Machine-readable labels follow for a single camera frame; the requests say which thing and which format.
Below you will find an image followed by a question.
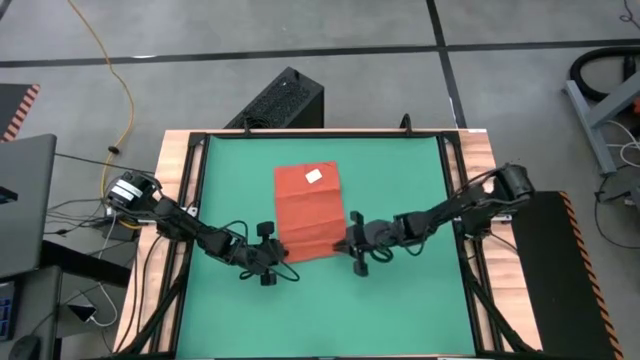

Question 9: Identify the black computer mouse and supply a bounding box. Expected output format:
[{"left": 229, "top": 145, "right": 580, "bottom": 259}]
[{"left": 8, "top": 334, "right": 42, "bottom": 360}]

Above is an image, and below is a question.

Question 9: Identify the black computer tower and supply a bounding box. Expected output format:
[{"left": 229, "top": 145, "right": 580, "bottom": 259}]
[{"left": 223, "top": 66, "right": 325, "bottom": 130}]

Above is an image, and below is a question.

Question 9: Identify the black hose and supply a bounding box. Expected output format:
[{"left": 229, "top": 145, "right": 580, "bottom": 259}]
[{"left": 569, "top": 46, "right": 640, "bottom": 104}]

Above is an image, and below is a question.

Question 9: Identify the large black striped floor mat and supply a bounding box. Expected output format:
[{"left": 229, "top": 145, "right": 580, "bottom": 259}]
[{"left": 502, "top": 189, "right": 625, "bottom": 360}]

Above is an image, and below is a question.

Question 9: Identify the black phone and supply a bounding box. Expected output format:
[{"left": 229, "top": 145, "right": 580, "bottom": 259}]
[{"left": 66, "top": 302, "right": 99, "bottom": 325}]

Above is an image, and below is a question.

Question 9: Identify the green table mat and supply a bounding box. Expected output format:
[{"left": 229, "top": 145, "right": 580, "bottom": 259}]
[{"left": 175, "top": 135, "right": 477, "bottom": 357}]

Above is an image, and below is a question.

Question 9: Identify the orange towel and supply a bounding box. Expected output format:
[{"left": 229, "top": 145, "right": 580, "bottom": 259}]
[{"left": 273, "top": 160, "right": 349, "bottom": 265}]

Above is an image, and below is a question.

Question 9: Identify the white phone cable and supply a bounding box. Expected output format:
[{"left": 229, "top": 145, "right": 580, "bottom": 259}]
[{"left": 88, "top": 282, "right": 119, "bottom": 329}]

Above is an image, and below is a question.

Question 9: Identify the dark grey desk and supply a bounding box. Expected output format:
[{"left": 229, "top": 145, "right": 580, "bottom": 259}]
[{"left": 0, "top": 264, "right": 64, "bottom": 360}]

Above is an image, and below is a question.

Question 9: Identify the black right camera cable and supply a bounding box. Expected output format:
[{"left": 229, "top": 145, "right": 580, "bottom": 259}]
[{"left": 368, "top": 233, "right": 427, "bottom": 265}]

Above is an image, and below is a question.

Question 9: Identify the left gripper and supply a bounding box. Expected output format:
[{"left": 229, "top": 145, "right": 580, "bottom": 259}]
[{"left": 233, "top": 221, "right": 290, "bottom": 287}]

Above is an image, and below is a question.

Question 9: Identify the grey metal stand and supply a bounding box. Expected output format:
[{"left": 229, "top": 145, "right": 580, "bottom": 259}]
[{"left": 562, "top": 69, "right": 640, "bottom": 176}]

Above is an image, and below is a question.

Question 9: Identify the small black striped floor mat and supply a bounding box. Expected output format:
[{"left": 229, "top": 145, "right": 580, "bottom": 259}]
[{"left": 0, "top": 83, "right": 41, "bottom": 144}]

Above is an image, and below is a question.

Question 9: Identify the black left camera cable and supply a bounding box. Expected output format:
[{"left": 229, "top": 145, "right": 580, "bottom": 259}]
[{"left": 219, "top": 219, "right": 302, "bottom": 284}]

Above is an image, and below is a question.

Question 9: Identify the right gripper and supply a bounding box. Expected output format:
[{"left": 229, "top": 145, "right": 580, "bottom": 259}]
[{"left": 333, "top": 211, "right": 399, "bottom": 277}]

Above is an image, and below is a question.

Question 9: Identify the black keyboard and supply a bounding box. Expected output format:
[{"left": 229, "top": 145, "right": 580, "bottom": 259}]
[{"left": 0, "top": 282, "right": 20, "bottom": 342}]

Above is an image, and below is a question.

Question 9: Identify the yellow cable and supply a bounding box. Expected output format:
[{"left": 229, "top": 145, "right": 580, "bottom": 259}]
[{"left": 66, "top": 0, "right": 144, "bottom": 231}]

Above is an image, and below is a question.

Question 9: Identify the black camera cable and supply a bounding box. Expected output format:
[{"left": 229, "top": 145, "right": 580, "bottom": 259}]
[
  {"left": 368, "top": 233, "right": 427, "bottom": 265},
  {"left": 219, "top": 219, "right": 302, "bottom": 284}
]

